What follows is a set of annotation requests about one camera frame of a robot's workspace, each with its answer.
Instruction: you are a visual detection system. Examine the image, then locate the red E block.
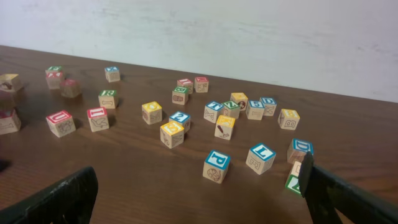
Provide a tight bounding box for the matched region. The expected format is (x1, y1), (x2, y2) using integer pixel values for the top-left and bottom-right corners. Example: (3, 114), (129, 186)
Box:
(60, 79), (81, 98)

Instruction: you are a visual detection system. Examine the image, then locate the red H block top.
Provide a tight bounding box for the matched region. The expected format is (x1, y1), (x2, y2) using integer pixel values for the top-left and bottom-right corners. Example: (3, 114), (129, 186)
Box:
(195, 77), (209, 93)

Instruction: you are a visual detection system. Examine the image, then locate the yellow 8 block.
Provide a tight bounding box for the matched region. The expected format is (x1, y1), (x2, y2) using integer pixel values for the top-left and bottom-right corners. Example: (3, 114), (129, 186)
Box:
(278, 108), (300, 130)

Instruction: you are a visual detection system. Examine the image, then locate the blue P block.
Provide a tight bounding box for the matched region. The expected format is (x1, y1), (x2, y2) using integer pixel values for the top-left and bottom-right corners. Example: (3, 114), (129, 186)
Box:
(203, 150), (231, 184)

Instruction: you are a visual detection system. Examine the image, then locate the blue L block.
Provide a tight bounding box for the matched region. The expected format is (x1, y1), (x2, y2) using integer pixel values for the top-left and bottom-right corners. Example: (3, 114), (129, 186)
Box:
(246, 143), (276, 175)

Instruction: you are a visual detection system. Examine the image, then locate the yellow block top right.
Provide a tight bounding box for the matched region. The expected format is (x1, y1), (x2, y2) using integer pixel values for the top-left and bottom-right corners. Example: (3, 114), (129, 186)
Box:
(230, 92), (248, 111)

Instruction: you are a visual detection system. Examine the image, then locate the red u block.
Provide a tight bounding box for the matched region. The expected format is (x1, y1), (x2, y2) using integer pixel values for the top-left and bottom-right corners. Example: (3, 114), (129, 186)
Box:
(46, 110), (76, 138)
(0, 109), (21, 135)

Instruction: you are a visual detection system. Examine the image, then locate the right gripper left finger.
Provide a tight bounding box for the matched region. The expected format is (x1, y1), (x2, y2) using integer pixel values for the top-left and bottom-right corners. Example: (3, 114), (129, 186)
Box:
(1, 166), (98, 223)

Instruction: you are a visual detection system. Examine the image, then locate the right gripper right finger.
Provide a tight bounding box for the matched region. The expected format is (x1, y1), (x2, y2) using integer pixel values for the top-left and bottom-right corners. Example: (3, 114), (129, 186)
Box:
(298, 152), (397, 224)

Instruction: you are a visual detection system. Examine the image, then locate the red i block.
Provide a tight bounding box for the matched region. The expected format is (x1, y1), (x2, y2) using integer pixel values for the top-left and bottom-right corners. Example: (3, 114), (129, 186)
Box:
(87, 107), (109, 132)
(177, 78), (194, 94)

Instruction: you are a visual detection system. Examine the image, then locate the yellow block below 2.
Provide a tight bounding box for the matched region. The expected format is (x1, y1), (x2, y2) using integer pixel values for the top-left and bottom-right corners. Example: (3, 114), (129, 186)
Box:
(160, 121), (185, 149)

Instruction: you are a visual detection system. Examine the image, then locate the green R block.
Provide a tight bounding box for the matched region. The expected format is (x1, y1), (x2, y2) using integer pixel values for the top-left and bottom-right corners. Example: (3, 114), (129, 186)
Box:
(98, 90), (119, 109)

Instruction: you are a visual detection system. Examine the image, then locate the blue 5 block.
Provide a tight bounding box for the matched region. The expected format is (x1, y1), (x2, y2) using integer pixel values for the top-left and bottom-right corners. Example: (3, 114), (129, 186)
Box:
(246, 100), (265, 120)

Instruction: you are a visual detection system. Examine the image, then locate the yellow block centre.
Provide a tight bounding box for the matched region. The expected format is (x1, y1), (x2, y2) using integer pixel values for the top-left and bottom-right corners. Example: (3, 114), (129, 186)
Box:
(142, 101), (162, 125)

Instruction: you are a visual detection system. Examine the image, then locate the green B block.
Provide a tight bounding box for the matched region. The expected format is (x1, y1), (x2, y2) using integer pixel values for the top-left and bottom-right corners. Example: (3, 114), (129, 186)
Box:
(172, 86), (188, 105)

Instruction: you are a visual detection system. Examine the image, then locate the blue X block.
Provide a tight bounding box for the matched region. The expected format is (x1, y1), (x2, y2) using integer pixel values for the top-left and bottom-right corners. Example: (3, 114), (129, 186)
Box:
(104, 66), (121, 82)

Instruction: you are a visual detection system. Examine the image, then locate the yellow block far left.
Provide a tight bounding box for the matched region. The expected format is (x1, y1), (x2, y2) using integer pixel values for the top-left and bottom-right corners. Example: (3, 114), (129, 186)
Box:
(1, 74), (23, 92)

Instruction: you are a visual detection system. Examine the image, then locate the blue 2 block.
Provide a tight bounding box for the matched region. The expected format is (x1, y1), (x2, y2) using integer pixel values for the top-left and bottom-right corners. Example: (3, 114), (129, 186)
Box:
(169, 111), (191, 133)

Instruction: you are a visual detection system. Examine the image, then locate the red I block centre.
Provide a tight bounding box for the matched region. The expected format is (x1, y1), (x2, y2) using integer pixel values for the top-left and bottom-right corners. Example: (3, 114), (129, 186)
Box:
(87, 107), (109, 132)

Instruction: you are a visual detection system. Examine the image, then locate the red I block top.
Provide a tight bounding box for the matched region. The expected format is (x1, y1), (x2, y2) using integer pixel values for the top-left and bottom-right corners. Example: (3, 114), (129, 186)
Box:
(177, 78), (194, 94)

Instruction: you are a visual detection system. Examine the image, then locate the green white block right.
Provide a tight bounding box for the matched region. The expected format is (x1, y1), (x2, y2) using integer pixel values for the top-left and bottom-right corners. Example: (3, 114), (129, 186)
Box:
(285, 161), (301, 195)

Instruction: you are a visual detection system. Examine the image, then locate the green F block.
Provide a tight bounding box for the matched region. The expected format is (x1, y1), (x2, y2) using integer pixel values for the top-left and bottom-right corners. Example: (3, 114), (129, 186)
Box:
(45, 65), (63, 73)

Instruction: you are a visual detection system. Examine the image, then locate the red X block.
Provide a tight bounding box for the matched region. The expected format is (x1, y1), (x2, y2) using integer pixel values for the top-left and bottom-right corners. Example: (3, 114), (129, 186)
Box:
(46, 72), (65, 90)

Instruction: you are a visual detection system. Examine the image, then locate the green Z block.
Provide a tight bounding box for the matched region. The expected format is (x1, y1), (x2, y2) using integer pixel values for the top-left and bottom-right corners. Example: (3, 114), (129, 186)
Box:
(222, 100), (240, 119)

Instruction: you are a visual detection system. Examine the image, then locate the yellow K block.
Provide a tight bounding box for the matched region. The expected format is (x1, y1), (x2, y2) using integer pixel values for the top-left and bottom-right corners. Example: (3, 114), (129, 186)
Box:
(215, 115), (236, 140)

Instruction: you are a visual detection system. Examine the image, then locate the blue d block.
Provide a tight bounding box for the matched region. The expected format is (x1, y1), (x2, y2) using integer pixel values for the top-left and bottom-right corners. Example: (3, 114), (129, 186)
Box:
(260, 97), (277, 116)
(287, 138), (314, 164)

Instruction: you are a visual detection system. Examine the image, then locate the red U block left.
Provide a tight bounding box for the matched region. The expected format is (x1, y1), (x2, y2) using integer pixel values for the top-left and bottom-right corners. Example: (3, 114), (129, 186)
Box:
(0, 109), (21, 135)

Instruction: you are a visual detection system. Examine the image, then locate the blue D block top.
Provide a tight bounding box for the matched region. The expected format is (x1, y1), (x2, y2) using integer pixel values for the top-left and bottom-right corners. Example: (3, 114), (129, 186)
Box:
(260, 97), (277, 116)

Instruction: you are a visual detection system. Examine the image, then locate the blue D block right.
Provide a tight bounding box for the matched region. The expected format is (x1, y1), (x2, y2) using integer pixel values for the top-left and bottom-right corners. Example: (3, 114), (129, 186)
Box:
(287, 138), (314, 164)

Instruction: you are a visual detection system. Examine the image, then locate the blue T block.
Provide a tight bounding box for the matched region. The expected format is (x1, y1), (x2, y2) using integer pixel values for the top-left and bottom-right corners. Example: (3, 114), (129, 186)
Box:
(203, 101), (224, 123)

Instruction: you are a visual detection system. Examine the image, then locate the red U block centre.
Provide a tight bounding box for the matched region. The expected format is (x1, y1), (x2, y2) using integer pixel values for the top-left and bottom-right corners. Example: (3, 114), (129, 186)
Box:
(46, 110), (76, 138)

